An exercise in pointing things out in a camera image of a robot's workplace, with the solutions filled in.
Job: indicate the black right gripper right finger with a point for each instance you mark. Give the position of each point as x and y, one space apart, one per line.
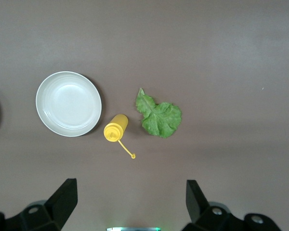
197 204

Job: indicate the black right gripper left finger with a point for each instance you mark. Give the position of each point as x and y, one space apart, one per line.
62 204

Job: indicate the yellow squeeze bottle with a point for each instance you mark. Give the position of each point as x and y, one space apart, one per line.
115 127

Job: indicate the green lettuce leaf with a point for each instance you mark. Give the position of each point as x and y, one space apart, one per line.
159 118

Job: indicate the white round plate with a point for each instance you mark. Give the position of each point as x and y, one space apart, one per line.
68 104

